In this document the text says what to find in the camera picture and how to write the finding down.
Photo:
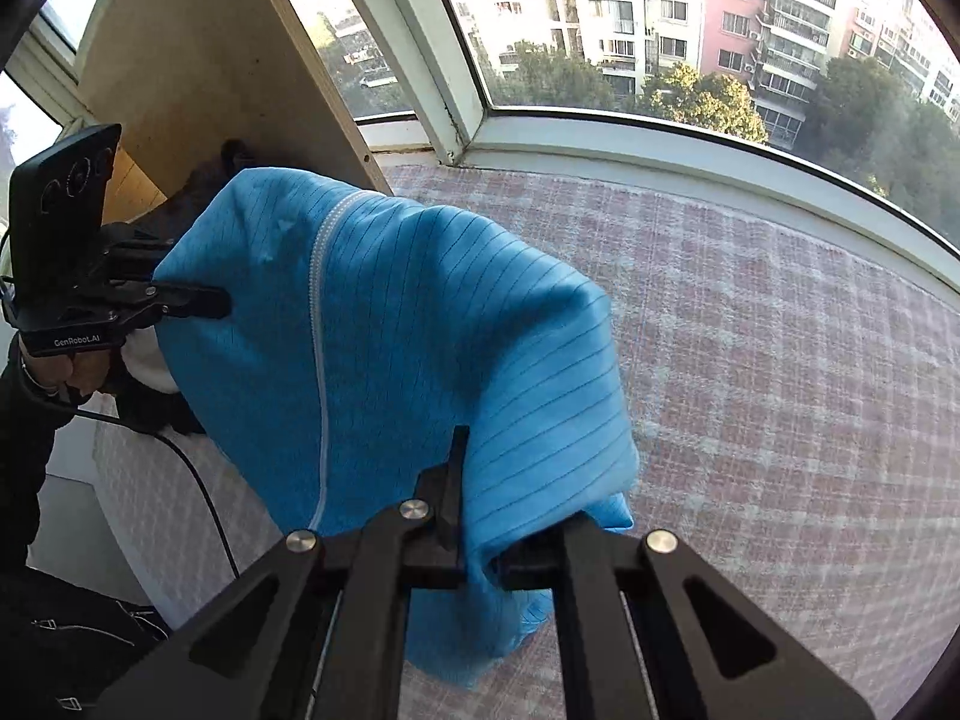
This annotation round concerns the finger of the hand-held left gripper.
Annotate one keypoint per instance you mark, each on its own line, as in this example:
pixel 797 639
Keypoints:
pixel 187 301
pixel 139 253

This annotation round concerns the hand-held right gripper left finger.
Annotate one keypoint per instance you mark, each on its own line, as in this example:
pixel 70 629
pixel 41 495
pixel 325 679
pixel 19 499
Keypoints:
pixel 450 495

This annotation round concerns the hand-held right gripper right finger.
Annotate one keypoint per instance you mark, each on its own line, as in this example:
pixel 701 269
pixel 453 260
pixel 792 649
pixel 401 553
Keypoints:
pixel 592 562

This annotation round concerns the blue striped jacket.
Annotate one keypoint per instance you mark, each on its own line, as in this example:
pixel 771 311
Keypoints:
pixel 450 330

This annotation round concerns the person's left forearm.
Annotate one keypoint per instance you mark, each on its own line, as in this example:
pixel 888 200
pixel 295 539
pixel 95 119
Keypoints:
pixel 22 465

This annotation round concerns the person's left hand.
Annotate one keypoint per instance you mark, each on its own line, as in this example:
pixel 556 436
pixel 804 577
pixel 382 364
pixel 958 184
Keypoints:
pixel 67 373

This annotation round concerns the pine plank board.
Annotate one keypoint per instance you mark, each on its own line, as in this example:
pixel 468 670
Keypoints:
pixel 131 187

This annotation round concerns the beige knit sweater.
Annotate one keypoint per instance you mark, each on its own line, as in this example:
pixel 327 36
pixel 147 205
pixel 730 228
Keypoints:
pixel 146 367

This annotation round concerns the brown garment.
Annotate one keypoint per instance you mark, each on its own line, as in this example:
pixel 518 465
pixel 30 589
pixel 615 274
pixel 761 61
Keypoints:
pixel 206 180

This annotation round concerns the black garment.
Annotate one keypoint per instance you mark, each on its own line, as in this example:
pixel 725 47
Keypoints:
pixel 157 412

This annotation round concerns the pink plaid cloth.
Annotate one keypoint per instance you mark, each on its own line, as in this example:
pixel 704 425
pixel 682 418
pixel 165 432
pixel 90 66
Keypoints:
pixel 750 427

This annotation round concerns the large wooden board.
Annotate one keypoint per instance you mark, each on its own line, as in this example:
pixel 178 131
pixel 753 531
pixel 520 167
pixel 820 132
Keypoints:
pixel 210 52

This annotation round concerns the green trees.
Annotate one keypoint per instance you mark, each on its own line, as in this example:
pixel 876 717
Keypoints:
pixel 697 97

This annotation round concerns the pink apartment building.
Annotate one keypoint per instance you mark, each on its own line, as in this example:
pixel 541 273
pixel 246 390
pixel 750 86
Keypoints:
pixel 675 0

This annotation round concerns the white window frame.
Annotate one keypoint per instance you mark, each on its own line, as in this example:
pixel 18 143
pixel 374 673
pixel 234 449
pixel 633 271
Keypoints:
pixel 420 52

